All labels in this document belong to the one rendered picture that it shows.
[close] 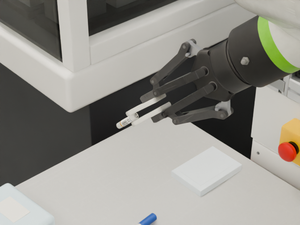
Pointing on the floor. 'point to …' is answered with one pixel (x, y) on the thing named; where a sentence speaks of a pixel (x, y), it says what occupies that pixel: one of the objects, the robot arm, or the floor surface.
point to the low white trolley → (158, 183)
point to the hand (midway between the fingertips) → (148, 109)
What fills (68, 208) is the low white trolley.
